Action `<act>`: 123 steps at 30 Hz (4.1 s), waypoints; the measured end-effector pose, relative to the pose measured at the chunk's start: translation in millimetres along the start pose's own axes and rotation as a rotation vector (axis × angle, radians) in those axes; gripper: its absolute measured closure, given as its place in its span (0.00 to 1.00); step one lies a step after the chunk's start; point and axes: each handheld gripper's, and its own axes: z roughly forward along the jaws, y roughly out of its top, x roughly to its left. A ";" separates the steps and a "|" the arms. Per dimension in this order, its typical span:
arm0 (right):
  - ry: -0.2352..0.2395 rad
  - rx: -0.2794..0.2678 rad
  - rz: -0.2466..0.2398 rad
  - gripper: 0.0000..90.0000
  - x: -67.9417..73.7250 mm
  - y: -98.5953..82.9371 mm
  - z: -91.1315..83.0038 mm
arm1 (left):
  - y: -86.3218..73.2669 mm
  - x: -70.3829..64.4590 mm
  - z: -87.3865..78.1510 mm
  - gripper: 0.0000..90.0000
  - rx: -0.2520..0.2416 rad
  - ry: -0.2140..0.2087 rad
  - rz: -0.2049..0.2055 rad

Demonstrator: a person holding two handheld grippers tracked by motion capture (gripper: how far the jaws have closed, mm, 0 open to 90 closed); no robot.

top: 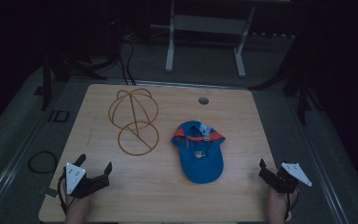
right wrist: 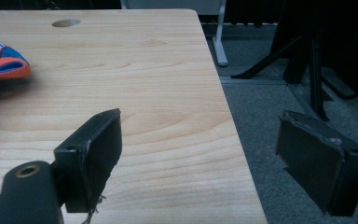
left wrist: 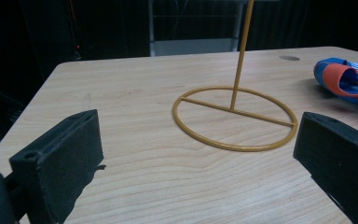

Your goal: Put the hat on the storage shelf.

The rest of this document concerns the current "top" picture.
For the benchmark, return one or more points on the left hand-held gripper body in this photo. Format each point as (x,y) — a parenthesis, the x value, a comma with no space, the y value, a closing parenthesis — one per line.
(74,177)

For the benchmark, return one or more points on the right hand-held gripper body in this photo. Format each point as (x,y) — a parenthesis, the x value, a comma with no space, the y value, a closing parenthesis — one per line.
(284,180)

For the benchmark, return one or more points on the blue cap with orange trim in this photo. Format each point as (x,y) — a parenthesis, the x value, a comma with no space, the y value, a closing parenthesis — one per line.
(200,155)

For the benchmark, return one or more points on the person's right hand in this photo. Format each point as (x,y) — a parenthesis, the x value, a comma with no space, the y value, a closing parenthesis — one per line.
(276,205)

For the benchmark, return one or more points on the person's left hand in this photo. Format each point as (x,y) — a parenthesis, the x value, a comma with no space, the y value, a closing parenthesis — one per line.
(77,209)

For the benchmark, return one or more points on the grey tape piece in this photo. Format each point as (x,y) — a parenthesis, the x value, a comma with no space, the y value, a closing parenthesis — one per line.
(48,192)

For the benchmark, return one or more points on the black tripod stand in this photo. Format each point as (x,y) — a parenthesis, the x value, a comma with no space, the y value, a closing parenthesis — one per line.
(303,93)

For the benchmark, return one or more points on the black rectangular floor bracket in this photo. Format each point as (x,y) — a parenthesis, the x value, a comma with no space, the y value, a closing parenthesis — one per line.
(59,116)

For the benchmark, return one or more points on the white metal desk frame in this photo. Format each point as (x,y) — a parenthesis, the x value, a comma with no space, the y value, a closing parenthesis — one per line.
(170,46)

